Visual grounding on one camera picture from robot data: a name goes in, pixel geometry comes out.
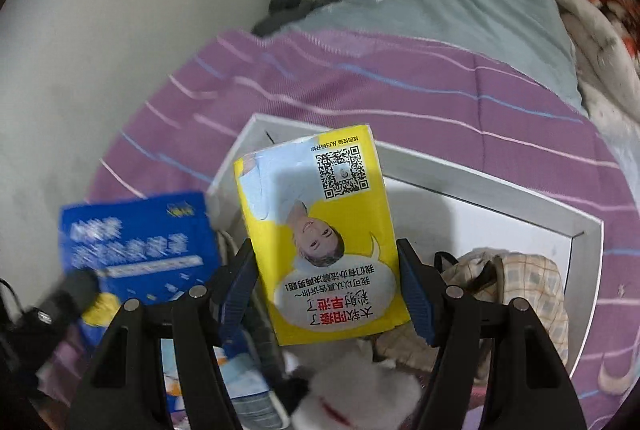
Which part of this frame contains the yellow tissue packet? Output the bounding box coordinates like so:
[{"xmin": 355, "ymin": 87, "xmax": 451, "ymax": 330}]
[{"xmin": 233, "ymin": 124, "xmax": 412, "ymax": 347}]

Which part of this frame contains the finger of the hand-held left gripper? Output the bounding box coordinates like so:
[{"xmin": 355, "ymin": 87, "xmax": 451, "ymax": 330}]
[{"xmin": 35, "ymin": 267, "xmax": 101, "ymax": 326}]

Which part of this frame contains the blue tissue packet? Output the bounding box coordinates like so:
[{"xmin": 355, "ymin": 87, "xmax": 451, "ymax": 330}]
[{"xmin": 59, "ymin": 191, "xmax": 223, "ymax": 343}]

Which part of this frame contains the white shallow box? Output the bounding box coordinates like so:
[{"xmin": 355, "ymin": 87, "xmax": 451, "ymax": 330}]
[{"xmin": 206, "ymin": 113, "xmax": 605, "ymax": 371}]

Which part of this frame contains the white quilt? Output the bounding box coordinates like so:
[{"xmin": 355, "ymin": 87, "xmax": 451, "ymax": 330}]
[{"xmin": 550, "ymin": 0, "xmax": 640, "ymax": 211}]

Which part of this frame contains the grey green blanket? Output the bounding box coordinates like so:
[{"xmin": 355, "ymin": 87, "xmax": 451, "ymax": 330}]
[{"xmin": 285, "ymin": 0, "xmax": 583, "ymax": 106}]

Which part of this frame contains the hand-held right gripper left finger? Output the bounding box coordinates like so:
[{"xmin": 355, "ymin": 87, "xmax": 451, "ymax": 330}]
[{"xmin": 65, "ymin": 237, "xmax": 258, "ymax": 430}]

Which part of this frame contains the grey plaid slipper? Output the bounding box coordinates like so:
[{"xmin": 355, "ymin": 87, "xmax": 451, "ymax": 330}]
[{"xmin": 240, "ymin": 305, "xmax": 292, "ymax": 430}]

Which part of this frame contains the white plush toy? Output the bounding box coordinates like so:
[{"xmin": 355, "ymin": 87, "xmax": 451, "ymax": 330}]
[{"xmin": 290, "ymin": 337, "xmax": 423, "ymax": 430}]

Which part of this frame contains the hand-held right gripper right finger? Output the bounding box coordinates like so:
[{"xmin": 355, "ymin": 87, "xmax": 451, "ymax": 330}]
[{"xmin": 395, "ymin": 237, "xmax": 588, "ymax": 430}]

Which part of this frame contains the beige plaid pouch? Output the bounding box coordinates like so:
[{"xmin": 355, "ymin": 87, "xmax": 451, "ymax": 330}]
[{"xmin": 375, "ymin": 247, "xmax": 571, "ymax": 386}]

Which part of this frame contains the purple striped bedsheet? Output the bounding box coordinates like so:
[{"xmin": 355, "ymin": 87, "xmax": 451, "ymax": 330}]
[{"xmin": 37, "ymin": 28, "xmax": 640, "ymax": 430}]

